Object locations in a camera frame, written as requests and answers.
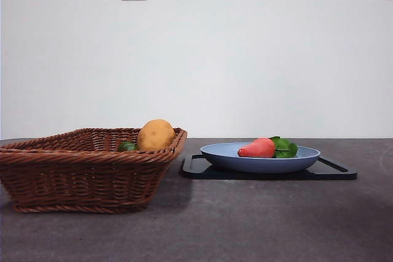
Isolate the orange-red carrot with leaves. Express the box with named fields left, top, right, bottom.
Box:
left=237, top=136, right=298, bottom=159

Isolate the light blue round plate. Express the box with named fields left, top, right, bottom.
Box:
left=200, top=142, right=321, bottom=174

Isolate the yellow-brown potato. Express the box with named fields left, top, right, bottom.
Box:
left=137, top=119, right=176, bottom=152

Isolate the green vegetable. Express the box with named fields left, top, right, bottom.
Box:
left=117, top=141, right=139, bottom=152

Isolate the brown wicker basket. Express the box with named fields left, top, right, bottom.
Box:
left=0, top=127, right=188, bottom=214

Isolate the dark rectangular tray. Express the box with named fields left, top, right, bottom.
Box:
left=181, top=153, right=358, bottom=180

